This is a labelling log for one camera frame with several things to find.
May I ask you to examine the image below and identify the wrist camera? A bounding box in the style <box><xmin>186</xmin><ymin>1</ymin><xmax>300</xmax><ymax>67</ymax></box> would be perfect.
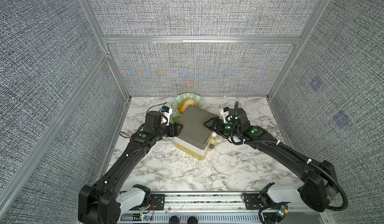
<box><xmin>220</xmin><ymin>107</ymin><xmax>232</xmax><ymax>123</ymax></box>
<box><xmin>160</xmin><ymin>105</ymin><xmax>173</xmax><ymax>126</ymax></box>

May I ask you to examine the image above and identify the bread roll on plate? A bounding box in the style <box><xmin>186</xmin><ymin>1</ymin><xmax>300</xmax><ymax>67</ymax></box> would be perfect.
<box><xmin>178</xmin><ymin>98</ymin><xmax>197</xmax><ymax>114</ymax></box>

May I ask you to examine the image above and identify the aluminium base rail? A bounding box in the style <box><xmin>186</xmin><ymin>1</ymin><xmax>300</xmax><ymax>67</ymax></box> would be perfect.
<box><xmin>118</xmin><ymin>185</ymin><xmax>336</xmax><ymax>224</ymax></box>

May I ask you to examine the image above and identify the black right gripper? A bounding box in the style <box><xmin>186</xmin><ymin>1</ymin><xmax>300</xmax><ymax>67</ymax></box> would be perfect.
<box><xmin>203</xmin><ymin>118</ymin><xmax>243</xmax><ymax>139</ymax></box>

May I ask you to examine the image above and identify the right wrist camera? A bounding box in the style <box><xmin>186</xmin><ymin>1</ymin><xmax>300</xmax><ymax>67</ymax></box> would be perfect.
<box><xmin>220</xmin><ymin>107</ymin><xmax>232</xmax><ymax>123</ymax></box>

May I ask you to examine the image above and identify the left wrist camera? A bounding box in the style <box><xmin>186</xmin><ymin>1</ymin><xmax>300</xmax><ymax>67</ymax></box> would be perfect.
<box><xmin>160</xmin><ymin>105</ymin><xmax>173</xmax><ymax>126</ymax></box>

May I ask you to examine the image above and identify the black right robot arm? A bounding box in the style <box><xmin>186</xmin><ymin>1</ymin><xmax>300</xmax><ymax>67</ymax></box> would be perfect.
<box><xmin>204</xmin><ymin>106</ymin><xmax>349</xmax><ymax>212</ymax></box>

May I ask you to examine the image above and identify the green glass plate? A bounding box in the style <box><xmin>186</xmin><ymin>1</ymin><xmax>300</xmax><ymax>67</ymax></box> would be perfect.
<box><xmin>172</xmin><ymin>93</ymin><xmax>205</xmax><ymax>114</ymax></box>

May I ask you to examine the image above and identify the three-drawer storage cabinet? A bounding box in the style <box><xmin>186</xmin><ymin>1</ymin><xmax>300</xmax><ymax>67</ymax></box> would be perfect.
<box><xmin>174</xmin><ymin>105</ymin><xmax>217</xmax><ymax>160</ymax></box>

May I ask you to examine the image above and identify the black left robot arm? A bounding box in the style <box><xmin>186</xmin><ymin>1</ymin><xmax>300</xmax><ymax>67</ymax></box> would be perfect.
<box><xmin>78</xmin><ymin>111</ymin><xmax>183</xmax><ymax>224</ymax></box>

